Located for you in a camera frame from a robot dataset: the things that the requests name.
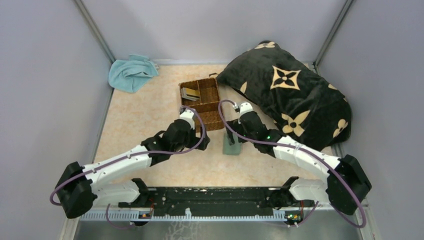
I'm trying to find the green leather card holder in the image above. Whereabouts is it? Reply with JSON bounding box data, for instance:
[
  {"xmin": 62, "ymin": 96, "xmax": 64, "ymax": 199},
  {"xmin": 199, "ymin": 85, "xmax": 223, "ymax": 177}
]
[{"xmin": 222, "ymin": 133, "xmax": 242, "ymax": 156}]

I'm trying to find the brown woven divided basket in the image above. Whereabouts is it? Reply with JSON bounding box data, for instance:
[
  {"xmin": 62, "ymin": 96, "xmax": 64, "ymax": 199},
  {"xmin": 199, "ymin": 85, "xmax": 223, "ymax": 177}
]
[{"xmin": 178, "ymin": 77, "xmax": 225, "ymax": 132}]

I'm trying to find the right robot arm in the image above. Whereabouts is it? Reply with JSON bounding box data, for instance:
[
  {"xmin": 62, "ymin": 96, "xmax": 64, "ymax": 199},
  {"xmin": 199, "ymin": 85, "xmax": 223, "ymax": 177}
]
[{"xmin": 225, "ymin": 111, "xmax": 372, "ymax": 216}]

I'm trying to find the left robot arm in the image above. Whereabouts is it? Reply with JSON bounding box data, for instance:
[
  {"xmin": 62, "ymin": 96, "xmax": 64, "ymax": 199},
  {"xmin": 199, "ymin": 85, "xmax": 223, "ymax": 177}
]
[{"xmin": 54, "ymin": 118, "xmax": 210, "ymax": 219}]

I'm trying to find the gold card stack in basket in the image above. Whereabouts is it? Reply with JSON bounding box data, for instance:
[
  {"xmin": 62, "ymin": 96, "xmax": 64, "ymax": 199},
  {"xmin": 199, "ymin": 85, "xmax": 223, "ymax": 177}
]
[{"xmin": 180, "ymin": 87, "xmax": 201, "ymax": 102}]

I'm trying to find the black floral pillow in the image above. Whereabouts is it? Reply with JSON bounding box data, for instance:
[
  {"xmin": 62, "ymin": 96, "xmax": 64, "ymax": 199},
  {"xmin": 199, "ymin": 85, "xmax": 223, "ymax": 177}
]
[{"xmin": 216, "ymin": 40, "xmax": 353, "ymax": 151}]

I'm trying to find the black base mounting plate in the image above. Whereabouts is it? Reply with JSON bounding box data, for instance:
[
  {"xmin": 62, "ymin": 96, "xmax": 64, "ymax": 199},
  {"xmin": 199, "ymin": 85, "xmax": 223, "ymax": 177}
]
[{"xmin": 118, "ymin": 187, "xmax": 315, "ymax": 208}]

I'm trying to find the light blue cloth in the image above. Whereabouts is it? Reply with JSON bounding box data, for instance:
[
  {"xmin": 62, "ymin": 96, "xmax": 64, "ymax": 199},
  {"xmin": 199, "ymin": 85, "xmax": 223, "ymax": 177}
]
[{"xmin": 108, "ymin": 54, "xmax": 159, "ymax": 94}]

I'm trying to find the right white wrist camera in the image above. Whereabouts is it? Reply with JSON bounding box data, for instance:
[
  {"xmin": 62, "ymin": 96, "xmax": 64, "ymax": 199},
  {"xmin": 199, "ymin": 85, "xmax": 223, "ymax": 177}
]
[{"xmin": 233, "ymin": 102, "xmax": 253, "ymax": 117}]

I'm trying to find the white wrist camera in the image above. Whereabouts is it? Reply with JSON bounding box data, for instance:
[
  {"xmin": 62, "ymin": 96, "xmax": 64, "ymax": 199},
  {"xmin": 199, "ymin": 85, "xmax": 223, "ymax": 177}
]
[
  {"xmin": 233, "ymin": 102, "xmax": 253, "ymax": 117},
  {"xmin": 179, "ymin": 105, "xmax": 195, "ymax": 130}
]

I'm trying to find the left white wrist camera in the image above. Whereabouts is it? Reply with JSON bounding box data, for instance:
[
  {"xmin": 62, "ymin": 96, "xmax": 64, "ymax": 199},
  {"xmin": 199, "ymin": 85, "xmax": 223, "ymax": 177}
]
[{"xmin": 179, "ymin": 105, "xmax": 195, "ymax": 130}]

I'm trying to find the aluminium frame rail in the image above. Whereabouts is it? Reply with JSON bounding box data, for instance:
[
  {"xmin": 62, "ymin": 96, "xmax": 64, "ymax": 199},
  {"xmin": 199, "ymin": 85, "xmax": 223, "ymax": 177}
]
[{"xmin": 67, "ymin": 198, "xmax": 369, "ymax": 222}]

